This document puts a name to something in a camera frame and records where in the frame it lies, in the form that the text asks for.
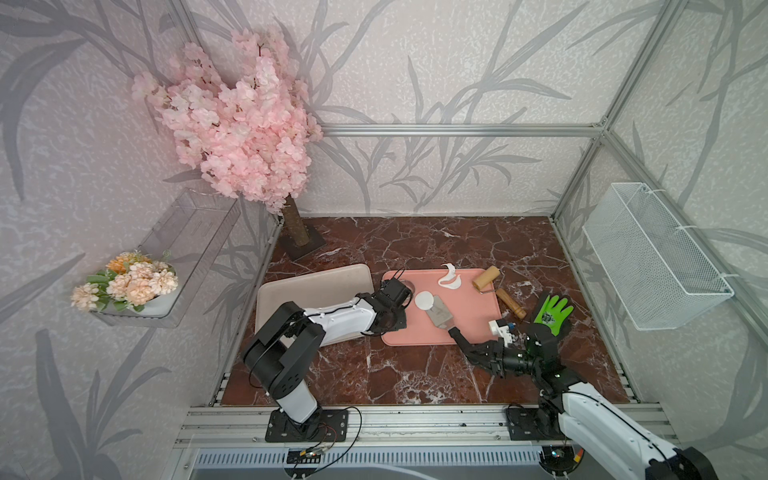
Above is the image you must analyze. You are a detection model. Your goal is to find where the clear acrylic wall shelf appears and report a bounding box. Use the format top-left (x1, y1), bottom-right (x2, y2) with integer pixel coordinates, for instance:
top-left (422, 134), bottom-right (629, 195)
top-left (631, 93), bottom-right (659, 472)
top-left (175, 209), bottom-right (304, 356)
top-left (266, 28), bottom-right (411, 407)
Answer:
top-left (95, 189), bottom-right (242, 329)

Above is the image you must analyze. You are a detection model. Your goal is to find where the beige rectangular tray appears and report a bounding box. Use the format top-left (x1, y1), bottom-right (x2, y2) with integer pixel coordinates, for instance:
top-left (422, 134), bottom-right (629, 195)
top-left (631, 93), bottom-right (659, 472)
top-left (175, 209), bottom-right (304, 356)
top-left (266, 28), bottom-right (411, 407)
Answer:
top-left (254, 264), bottom-right (376, 347)

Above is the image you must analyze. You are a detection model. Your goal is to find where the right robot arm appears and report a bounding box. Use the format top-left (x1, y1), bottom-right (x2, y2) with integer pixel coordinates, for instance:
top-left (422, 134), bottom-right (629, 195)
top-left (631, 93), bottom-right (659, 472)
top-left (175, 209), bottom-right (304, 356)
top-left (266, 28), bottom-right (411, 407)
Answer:
top-left (448, 324), bottom-right (718, 479)

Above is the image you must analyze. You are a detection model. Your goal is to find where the pink rectangular tray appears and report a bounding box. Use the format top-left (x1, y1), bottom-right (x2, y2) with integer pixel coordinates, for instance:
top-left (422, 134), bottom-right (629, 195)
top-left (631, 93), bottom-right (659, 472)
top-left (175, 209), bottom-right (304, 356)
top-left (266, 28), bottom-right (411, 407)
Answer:
top-left (382, 267), bottom-right (502, 347)

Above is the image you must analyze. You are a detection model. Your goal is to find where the wooden dough roller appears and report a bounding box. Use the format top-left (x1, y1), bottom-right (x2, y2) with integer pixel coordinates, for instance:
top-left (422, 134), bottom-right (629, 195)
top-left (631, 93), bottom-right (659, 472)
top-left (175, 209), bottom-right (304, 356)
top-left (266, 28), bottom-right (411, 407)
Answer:
top-left (471, 266), bottom-right (527, 320)

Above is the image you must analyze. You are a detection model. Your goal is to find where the white dough piece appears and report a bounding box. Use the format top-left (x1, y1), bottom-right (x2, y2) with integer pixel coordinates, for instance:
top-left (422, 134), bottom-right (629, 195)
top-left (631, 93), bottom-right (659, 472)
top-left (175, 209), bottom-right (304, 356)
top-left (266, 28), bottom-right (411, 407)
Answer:
top-left (414, 291), bottom-right (435, 311)

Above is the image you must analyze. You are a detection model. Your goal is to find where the white wire mesh basket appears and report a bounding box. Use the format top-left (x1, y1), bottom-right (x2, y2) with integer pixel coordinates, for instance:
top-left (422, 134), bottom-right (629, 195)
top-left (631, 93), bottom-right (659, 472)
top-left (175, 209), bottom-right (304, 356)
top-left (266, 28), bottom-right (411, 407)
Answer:
top-left (583, 182), bottom-right (734, 331)

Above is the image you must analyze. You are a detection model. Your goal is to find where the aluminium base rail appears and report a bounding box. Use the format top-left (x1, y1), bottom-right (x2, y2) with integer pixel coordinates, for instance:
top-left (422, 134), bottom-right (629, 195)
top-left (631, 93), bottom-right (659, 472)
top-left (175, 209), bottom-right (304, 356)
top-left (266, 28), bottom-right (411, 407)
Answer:
top-left (173, 403), bottom-right (679, 450)

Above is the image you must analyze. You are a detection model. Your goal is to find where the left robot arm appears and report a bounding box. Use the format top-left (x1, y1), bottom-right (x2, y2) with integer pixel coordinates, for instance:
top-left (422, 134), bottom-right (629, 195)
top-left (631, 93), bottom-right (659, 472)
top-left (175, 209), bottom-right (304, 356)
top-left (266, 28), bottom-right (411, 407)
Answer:
top-left (242, 278), bottom-right (413, 444)

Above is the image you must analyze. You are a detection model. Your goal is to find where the peach flower bouquet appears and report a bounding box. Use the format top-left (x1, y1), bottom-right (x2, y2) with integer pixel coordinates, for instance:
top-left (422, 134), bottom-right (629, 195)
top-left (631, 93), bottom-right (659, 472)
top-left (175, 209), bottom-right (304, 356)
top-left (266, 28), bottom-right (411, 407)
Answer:
top-left (70, 250), bottom-right (179, 313)

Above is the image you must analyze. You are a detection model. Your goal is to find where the white dough scrap strip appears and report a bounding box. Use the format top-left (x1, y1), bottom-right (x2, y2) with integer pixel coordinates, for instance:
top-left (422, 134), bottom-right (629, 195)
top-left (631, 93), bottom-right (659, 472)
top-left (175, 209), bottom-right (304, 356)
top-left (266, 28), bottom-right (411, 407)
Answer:
top-left (437, 263), bottom-right (462, 290)

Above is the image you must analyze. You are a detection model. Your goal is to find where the pink cherry blossom tree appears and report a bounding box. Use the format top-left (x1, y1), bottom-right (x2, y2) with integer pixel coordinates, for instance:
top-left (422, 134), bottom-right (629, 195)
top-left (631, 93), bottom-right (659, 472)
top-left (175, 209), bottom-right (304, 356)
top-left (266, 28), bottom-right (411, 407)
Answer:
top-left (132, 27), bottom-right (325, 259)

